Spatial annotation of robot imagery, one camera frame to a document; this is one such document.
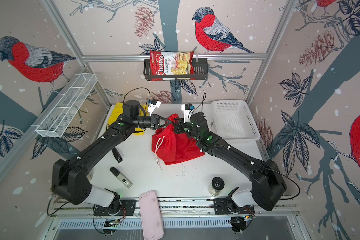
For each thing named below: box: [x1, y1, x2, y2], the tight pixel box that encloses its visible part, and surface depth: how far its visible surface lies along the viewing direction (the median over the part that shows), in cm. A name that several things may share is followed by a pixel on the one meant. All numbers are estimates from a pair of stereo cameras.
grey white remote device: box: [110, 166, 133, 189], surface depth 82 cm
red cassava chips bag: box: [149, 50, 196, 82], surface depth 90 cm
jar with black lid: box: [211, 176, 225, 196], surface depth 72 cm
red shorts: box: [151, 113, 205, 165], surface depth 81 cm
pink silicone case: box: [139, 190, 164, 240], surface depth 71 cm
